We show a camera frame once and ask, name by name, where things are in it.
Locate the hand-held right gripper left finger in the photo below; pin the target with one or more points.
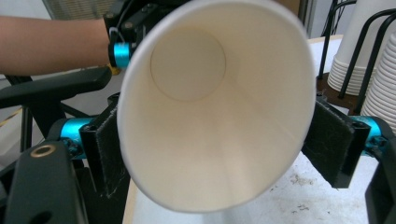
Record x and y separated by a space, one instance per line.
102 152

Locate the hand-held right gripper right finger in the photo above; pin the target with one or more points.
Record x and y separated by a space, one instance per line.
336 146

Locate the tall stack of white paper cups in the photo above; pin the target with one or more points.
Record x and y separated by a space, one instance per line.
384 93

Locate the short stack of white paper cups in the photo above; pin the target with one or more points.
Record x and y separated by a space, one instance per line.
355 46

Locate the single white paper cup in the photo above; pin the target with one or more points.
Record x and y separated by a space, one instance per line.
211 124

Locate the grey ribbed panel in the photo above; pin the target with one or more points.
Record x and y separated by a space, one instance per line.
77 8

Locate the white table mat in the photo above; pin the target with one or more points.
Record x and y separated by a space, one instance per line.
280 202

